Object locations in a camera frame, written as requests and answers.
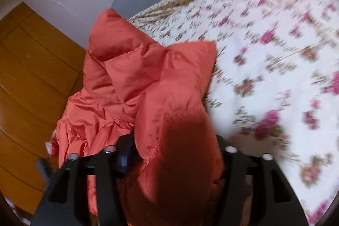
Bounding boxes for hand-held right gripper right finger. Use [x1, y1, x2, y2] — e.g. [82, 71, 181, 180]
[217, 135, 309, 226]

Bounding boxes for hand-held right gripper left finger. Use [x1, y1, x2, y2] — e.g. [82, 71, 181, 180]
[32, 134, 145, 226]

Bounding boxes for orange puffer jacket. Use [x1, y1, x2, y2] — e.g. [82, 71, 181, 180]
[49, 8, 225, 226]

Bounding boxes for floral quilt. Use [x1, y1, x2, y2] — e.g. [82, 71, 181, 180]
[127, 0, 339, 224]

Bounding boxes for wooden wardrobe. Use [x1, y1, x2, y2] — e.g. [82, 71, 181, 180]
[0, 2, 86, 216]

